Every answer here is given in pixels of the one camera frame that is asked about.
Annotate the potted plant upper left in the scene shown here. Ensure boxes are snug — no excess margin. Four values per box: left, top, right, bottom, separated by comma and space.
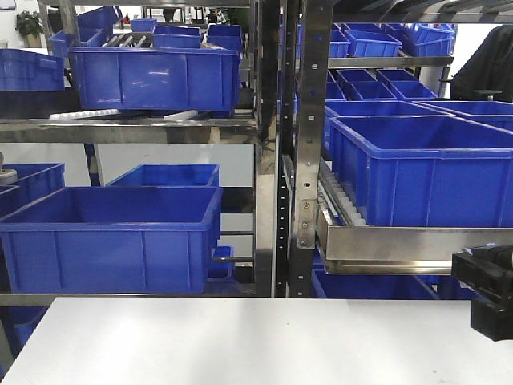
15, 10, 43, 48

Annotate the white roller track right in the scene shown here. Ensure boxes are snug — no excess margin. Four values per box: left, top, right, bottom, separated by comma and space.
319, 160, 367, 227

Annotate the large blue bin right shelf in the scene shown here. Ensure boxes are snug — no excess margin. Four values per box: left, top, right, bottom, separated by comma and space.
330, 115, 512, 228

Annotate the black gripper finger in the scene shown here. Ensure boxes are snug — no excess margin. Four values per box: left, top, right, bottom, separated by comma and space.
451, 245, 512, 308
471, 298, 513, 342

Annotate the large blue bin lower left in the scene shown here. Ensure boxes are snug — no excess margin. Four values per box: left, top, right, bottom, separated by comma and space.
1, 186, 223, 294

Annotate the steel shelving rack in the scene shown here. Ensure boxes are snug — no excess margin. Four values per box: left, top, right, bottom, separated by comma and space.
1, 1, 280, 297
281, 1, 512, 298

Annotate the steel shelving rack right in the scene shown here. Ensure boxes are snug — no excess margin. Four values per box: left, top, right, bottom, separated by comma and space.
281, 1, 512, 298

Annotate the steel shelving rack left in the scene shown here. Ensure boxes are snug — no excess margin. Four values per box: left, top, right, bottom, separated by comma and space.
1, 1, 280, 297

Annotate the blue bin far left edge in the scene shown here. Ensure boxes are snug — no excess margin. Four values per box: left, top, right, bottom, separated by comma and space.
1, 164, 65, 217

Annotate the blue bin behind right bin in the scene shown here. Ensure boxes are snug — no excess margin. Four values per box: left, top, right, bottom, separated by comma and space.
323, 99, 450, 153

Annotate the large blue bin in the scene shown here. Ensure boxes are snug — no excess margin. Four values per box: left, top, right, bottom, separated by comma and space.
69, 47, 240, 112
1, 186, 223, 294

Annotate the blue bin behind lower left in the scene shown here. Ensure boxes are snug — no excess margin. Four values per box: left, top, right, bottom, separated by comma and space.
107, 164, 220, 186

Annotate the large blue bin upper left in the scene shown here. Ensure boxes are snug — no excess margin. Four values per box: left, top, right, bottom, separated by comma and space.
69, 47, 240, 112

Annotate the blue bin bottom right shelf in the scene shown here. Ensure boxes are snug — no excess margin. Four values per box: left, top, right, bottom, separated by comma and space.
312, 269, 440, 300

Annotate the blue crate far upper left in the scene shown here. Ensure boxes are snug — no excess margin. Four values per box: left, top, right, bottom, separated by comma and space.
1, 48, 65, 91

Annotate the small blue bin upper shelf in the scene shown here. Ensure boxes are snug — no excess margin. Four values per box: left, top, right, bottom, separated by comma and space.
344, 30, 402, 58

